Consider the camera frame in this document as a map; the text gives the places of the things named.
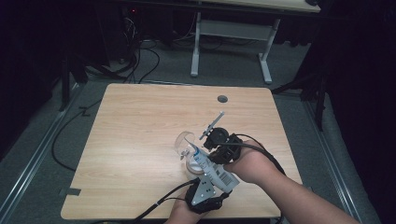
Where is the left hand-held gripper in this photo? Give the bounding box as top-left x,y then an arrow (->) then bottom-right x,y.
184,175 -> 233,216

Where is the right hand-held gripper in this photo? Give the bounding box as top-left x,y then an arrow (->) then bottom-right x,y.
198,110 -> 245,166

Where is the clear glass jar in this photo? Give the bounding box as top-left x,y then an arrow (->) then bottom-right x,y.
185,153 -> 208,181

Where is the clear glass lid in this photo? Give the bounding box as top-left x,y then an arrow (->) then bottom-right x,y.
174,130 -> 196,157

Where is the person's left hand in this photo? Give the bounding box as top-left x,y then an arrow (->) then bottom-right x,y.
163,198 -> 209,224

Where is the person's right hand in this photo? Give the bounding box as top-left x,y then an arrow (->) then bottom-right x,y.
223,139 -> 282,185

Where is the black tripod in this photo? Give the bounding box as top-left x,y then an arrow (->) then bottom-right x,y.
270,69 -> 330,132

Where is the grey tape piece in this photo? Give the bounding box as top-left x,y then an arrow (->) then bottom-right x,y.
59,187 -> 82,197

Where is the black stand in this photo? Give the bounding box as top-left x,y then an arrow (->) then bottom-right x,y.
58,54 -> 90,112

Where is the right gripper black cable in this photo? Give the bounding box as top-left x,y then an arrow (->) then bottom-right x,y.
214,133 -> 287,175

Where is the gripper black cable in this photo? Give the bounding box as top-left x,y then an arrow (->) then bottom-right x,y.
133,177 -> 200,224
214,133 -> 287,175

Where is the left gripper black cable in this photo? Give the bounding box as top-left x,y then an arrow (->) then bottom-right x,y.
133,177 -> 200,224

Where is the metal floor rail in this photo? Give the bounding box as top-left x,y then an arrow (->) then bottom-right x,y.
0,83 -> 86,217
303,99 -> 362,222

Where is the white metal frame desk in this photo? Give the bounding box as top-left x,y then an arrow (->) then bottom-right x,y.
189,0 -> 321,85

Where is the bundle of black cables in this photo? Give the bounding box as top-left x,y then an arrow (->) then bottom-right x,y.
120,15 -> 162,85

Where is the black floor cable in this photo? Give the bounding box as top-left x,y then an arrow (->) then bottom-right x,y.
50,98 -> 105,173

